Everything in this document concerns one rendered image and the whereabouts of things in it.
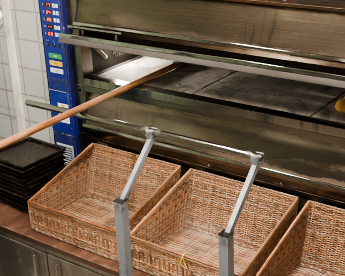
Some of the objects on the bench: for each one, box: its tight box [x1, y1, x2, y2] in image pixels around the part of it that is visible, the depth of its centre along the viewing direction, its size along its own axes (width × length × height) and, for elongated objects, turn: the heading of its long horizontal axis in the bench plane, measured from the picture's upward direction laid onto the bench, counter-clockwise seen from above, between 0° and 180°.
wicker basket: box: [27, 143, 181, 262], centre depth 320 cm, size 49×56×28 cm
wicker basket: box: [130, 168, 299, 276], centre depth 288 cm, size 49×56×28 cm
